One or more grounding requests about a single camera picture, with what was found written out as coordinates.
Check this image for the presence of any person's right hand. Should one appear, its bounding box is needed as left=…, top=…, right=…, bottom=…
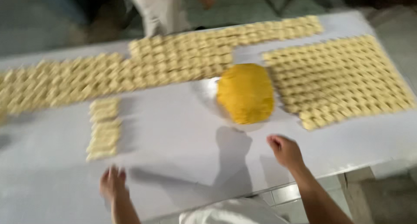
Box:
left=266, top=134, right=307, bottom=171

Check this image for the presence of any yellow dough ball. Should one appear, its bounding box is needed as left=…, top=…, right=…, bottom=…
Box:
left=217, top=63, right=275, bottom=125

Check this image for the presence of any square block of dough pieces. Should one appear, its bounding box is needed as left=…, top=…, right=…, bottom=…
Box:
left=262, top=34, right=416, bottom=131

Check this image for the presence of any short column of dough pieces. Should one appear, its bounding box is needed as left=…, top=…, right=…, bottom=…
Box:
left=86, top=98, right=122, bottom=161

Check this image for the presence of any long spread of dough pieces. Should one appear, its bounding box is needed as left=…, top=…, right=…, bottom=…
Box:
left=0, top=15, right=324, bottom=120

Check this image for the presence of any person's left hand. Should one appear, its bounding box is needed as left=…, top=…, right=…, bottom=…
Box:
left=99, top=166, right=130, bottom=202

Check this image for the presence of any person's white shirt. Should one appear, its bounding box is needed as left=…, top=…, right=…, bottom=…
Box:
left=179, top=198, right=290, bottom=224

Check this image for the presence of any metal bowl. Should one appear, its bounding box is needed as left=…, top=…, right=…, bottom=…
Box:
left=192, top=77, right=277, bottom=133

